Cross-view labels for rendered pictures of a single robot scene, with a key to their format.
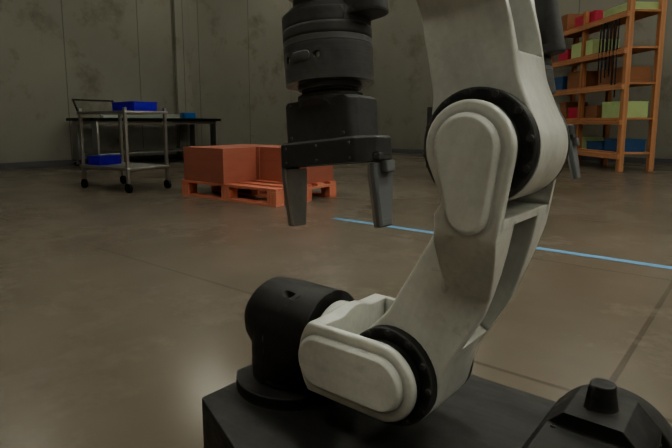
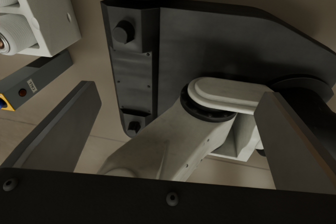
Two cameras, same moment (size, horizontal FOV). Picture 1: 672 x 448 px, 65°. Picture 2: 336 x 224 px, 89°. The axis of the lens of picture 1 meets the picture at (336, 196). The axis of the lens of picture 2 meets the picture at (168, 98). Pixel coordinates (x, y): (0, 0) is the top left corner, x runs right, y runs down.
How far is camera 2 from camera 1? 47 cm
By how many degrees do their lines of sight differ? 58
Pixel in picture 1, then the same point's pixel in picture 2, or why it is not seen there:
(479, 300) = (143, 135)
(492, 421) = not seen: hidden behind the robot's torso
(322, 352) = (256, 97)
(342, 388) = (236, 84)
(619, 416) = (127, 121)
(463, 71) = not seen: outside the picture
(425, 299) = (183, 136)
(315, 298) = not seen: hidden behind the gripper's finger
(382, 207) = (64, 103)
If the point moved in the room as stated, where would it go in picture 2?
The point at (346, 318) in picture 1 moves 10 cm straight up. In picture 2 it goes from (251, 129) to (262, 171)
